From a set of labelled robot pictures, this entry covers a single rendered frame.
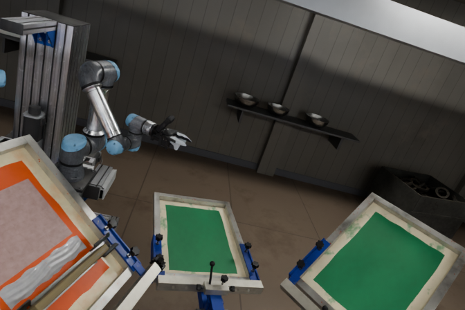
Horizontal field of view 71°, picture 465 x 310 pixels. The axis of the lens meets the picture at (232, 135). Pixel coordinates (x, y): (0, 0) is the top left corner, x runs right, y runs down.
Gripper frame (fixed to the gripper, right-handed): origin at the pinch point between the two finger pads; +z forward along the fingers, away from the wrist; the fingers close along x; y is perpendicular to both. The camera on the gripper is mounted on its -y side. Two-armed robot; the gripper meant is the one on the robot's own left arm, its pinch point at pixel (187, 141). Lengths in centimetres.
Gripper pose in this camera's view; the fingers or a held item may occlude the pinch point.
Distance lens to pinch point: 166.0
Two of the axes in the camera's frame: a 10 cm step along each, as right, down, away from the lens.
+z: 8.9, 3.9, -2.3
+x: -3.8, 3.5, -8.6
